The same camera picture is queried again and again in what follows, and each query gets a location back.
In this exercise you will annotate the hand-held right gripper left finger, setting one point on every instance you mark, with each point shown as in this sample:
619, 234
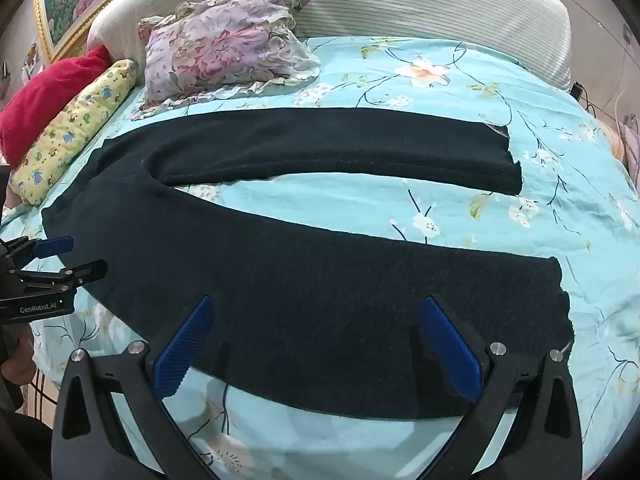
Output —
184, 347

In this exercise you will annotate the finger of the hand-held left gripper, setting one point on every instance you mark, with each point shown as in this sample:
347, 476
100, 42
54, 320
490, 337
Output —
87, 271
55, 246

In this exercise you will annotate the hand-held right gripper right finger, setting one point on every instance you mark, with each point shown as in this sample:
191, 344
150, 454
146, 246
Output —
450, 350

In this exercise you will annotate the black pants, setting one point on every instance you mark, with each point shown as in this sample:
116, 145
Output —
300, 285

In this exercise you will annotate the person's left forearm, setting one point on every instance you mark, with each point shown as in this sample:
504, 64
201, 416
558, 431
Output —
20, 442

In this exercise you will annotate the person's left hand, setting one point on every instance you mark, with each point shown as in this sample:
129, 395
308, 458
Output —
16, 365

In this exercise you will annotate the yellow patterned pillow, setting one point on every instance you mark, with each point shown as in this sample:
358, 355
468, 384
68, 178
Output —
75, 120

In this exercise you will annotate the red pillow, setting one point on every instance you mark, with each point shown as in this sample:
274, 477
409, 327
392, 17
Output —
45, 100

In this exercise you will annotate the turquoise floral bed sheet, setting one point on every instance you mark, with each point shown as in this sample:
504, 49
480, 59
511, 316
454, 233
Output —
350, 200

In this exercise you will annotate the gold framed painting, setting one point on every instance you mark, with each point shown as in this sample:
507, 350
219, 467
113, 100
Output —
70, 5

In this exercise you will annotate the purple floral pillow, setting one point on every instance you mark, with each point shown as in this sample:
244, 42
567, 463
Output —
225, 45

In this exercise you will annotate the purple cloth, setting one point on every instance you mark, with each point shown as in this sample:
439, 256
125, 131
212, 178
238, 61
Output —
630, 147

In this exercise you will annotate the black power adapter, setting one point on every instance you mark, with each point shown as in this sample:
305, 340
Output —
576, 91

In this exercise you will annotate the white ribbed headboard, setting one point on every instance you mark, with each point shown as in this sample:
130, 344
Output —
425, 0

